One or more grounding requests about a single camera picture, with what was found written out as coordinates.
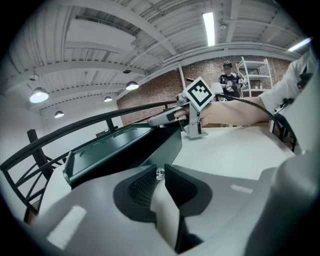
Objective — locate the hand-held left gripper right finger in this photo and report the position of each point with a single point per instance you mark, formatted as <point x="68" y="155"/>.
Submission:
<point x="225" y="200"/>

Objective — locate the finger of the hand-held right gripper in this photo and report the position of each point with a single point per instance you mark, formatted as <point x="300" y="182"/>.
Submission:
<point x="161" y="119"/>

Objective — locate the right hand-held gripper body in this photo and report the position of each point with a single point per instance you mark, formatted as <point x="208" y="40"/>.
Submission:
<point x="200" y="92"/>

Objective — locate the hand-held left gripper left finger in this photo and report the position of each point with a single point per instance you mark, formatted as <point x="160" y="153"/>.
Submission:
<point x="95" y="200"/>

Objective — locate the dark green box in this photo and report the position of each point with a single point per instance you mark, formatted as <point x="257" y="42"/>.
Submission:
<point x="150" y="150"/>

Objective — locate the dark green box lid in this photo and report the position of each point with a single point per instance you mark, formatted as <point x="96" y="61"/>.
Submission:
<point x="107" y="150"/>

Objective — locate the person's right forearm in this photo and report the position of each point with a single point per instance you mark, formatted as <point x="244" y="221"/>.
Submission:
<point x="232" y="112"/>

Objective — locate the person's right hand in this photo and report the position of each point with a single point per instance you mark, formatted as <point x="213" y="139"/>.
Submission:
<point x="181" y="114"/>

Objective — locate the small dome pendant lamp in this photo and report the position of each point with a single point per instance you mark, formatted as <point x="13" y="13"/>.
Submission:
<point x="108" y="99"/>
<point x="59" y="114"/>
<point x="132" y="86"/>

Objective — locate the long fluorescent ceiling light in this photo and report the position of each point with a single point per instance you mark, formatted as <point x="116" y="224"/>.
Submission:
<point x="299" y="45"/>
<point x="209" y="28"/>

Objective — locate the white shelf rack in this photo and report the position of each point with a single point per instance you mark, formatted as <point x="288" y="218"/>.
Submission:
<point x="265" y="75"/>

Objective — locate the person's white sleeve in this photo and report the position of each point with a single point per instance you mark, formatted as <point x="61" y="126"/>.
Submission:
<point x="282" y="85"/>

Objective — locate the black metal railing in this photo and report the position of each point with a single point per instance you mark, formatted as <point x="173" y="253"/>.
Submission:
<point x="27" y="147"/>

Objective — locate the large dome pendant lamp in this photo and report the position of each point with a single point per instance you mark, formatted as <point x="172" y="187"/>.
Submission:
<point x="39" y="95"/>

